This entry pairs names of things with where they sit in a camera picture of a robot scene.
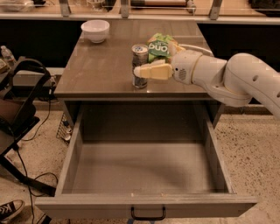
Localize green chip bag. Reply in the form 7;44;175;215
147;33;185;63

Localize open grey drawer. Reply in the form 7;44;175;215
36;101;257;219

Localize clear plastic bottle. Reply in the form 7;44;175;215
1;45;17;67

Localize black floor cable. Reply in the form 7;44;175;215
11;99;60;224

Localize redbull can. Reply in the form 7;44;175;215
131;44;148;88

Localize black drawer handle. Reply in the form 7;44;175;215
130;207;166;221

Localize black white sneaker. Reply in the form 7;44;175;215
0;199;25;224

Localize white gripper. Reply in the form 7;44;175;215
134;40;202;85

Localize white bowl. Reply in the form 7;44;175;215
80;19;110;43

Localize grey cabinet with top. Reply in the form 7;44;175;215
55;19;224;129

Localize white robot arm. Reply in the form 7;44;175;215
133;44;280;118

